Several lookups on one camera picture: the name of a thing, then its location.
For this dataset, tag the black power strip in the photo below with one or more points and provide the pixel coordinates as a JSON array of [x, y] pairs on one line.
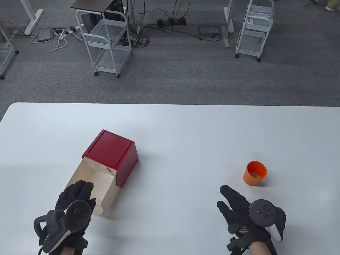
[[171, 21]]

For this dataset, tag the grey floor plate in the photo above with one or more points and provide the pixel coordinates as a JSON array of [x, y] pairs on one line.
[[209, 31]]

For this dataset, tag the red drawer box shell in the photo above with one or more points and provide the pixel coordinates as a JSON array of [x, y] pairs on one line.
[[113, 151]]

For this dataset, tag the black white right controller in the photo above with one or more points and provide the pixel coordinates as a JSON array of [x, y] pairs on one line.
[[264, 212]]

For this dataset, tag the black right wrist mount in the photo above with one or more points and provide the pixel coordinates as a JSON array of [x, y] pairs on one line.
[[235, 244]]

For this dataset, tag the black white controller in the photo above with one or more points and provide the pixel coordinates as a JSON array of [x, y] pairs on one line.
[[264, 212], [75, 213]]

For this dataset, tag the person's right hand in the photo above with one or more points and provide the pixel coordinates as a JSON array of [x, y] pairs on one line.
[[237, 208]]

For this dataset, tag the person's left forearm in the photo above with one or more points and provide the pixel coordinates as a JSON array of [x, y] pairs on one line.
[[69, 251]]

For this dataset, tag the grey box device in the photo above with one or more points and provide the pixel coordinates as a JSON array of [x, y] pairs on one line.
[[45, 34]]

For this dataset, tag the person's right forearm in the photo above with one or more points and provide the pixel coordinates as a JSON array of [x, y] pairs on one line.
[[260, 249]]

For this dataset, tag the person's right thumb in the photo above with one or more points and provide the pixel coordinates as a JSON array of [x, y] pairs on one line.
[[224, 209]]

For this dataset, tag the white power strip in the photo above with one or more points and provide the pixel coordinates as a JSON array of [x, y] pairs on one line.
[[69, 30]]

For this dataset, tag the orange plastic cup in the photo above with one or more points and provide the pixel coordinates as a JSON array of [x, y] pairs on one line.
[[254, 174]]

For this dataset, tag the black white left controller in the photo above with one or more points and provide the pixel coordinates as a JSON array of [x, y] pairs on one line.
[[75, 213]]

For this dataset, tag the beige drawer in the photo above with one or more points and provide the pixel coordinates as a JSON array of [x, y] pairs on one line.
[[103, 183]]

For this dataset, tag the white desk leg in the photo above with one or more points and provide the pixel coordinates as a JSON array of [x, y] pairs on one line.
[[228, 21], [33, 18]]

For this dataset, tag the person's left thumb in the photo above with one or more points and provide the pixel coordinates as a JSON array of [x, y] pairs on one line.
[[93, 204]]

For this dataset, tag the person's left hand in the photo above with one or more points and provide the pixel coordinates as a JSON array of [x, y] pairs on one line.
[[66, 199]]

